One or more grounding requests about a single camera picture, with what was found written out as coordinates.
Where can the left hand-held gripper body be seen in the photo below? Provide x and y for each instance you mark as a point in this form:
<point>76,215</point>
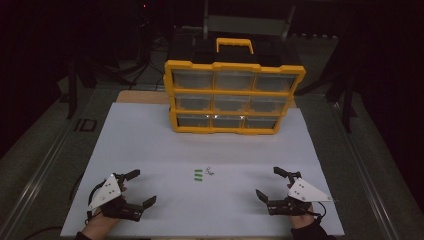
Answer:
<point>106,193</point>

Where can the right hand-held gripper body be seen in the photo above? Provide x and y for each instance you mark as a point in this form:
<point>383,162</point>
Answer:
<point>305,193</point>

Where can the green wall plug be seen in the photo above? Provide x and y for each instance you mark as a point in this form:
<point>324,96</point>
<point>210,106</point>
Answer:
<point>198,179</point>
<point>198,171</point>
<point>198,175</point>

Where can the clear plastic drawer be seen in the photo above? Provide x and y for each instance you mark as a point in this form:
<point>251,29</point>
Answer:
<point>231,103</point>

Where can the grid of clear drawers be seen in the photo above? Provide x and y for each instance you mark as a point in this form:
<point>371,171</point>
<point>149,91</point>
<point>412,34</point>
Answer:
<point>191,79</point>

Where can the yellow black drawer organizer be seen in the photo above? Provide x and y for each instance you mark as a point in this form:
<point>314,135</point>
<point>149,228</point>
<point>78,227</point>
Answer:
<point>233,66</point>

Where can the person's right hand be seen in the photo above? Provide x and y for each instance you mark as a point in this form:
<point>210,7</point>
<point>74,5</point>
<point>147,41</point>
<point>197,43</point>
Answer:
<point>301,221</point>

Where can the person's left hand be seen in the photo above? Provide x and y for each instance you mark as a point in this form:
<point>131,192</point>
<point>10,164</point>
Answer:
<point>98,225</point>

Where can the white paper sheet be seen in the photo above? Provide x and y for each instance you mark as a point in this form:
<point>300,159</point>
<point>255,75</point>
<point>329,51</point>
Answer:
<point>150,150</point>

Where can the black tripod stand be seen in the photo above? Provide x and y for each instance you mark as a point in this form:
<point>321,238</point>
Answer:
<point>348,106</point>
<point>71,96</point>

